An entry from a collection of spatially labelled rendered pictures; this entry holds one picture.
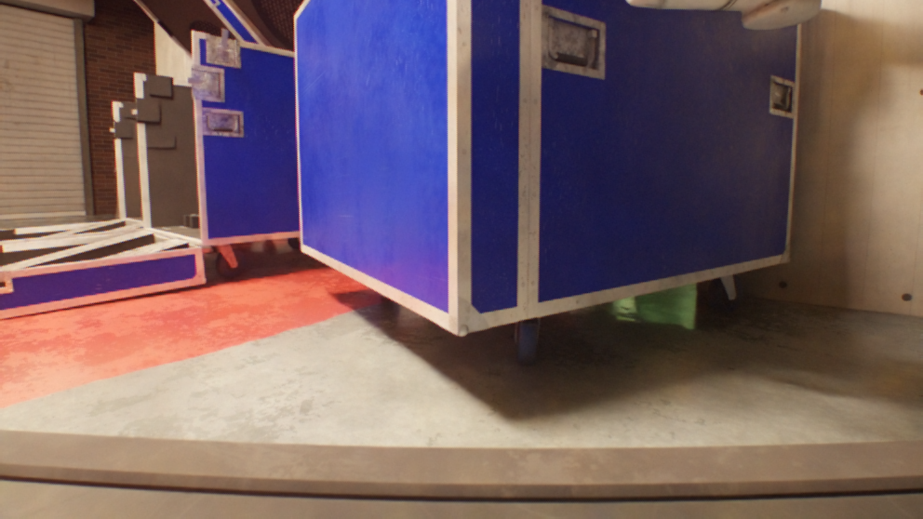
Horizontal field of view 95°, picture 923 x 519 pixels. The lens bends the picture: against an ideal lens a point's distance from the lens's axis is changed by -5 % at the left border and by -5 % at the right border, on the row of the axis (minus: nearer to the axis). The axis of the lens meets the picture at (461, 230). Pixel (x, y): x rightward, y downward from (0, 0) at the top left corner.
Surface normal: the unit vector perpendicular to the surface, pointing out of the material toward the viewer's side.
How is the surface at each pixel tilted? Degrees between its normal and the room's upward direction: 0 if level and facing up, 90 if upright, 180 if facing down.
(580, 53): 90
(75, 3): 90
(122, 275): 90
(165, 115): 90
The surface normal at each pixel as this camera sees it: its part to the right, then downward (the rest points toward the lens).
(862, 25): -0.59, 0.08
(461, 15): 0.54, 0.08
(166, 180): 0.75, 0.07
